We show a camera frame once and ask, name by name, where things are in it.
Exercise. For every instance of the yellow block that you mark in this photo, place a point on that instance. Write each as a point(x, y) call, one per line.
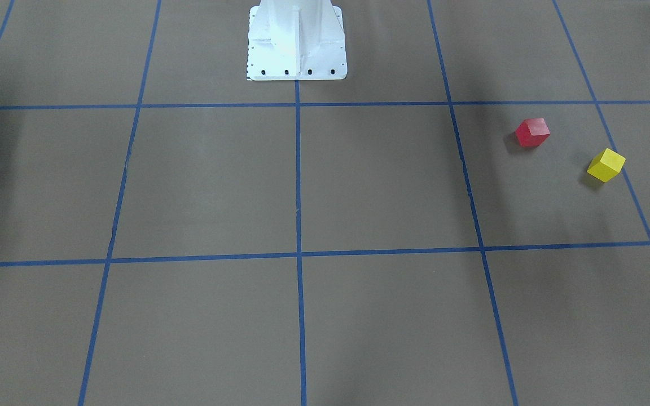
point(606, 165)

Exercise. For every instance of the red block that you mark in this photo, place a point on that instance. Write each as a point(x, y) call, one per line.
point(532, 132)

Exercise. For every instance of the white metal mount base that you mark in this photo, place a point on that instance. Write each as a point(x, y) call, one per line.
point(296, 41)

